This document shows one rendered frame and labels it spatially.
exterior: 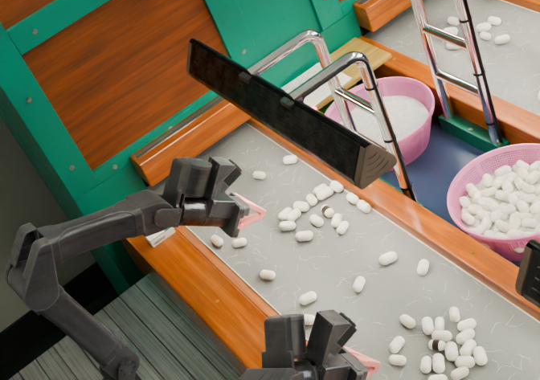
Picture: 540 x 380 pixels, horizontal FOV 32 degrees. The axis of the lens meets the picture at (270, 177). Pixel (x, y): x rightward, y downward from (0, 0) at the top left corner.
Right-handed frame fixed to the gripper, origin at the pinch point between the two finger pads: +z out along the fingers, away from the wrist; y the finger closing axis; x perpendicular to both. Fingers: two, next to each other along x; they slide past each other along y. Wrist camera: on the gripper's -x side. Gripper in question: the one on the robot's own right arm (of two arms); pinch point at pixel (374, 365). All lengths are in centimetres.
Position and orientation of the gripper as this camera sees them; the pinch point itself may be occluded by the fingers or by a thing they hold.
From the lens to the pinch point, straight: 158.5
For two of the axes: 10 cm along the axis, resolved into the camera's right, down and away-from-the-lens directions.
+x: -2.3, 9.2, 3.2
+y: -5.5, -4.0, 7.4
